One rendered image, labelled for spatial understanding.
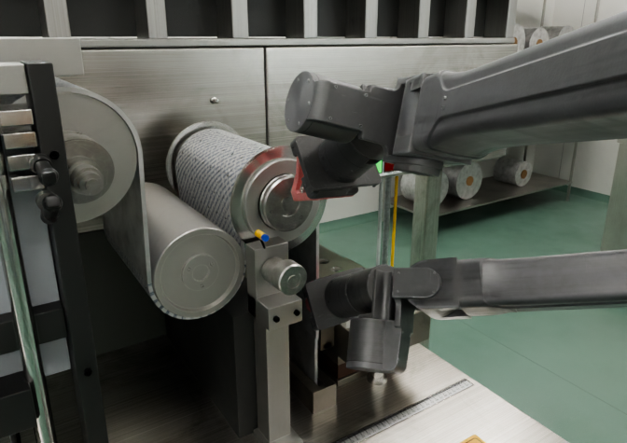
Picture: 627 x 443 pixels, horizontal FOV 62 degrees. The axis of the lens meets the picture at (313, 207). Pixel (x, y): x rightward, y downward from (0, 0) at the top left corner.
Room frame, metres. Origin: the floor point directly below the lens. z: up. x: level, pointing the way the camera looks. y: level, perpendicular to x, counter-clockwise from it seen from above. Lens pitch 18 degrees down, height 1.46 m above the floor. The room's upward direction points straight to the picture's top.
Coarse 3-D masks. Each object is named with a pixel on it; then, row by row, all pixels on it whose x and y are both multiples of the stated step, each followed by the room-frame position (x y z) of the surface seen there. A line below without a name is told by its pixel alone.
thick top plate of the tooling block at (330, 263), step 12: (324, 252) 1.02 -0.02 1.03; (324, 264) 0.95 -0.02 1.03; (336, 264) 0.95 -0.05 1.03; (348, 264) 0.95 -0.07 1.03; (324, 276) 0.90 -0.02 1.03; (420, 312) 0.77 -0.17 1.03; (420, 324) 0.77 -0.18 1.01; (336, 336) 0.73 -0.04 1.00; (348, 336) 0.71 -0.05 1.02; (420, 336) 0.77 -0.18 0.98; (336, 348) 0.73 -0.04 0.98
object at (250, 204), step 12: (264, 168) 0.65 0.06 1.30; (276, 168) 0.66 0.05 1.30; (288, 168) 0.67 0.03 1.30; (252, 180) 0.64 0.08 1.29; (264, 180) 0.65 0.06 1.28; (252, 192) 0.64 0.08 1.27; (252, 204) 0.64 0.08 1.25; (252, 216) 0.64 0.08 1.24; (312, 216) 0.69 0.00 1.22; (252, 228) 0.64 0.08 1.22; (264, 228) 0.65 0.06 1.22; (300, 228) 0.68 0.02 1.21; (288, 240) 0.67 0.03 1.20
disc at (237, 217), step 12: (264, 156) 0.66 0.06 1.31; (276, 156) 0.67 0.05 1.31; (288, 156) 0.68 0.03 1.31; (252, 168) 0.65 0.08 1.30; (240, 180) 0.64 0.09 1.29; (240, 192) 0.64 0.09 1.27; (240, 204) 0.64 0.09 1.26; (324, 204) 0.71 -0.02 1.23; (240, 216) 0.64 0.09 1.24; (240, 228) 0.64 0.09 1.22; (312, 228) 0.70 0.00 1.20; (252, 240) 0.64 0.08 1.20; (300, 240) 0.69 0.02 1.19
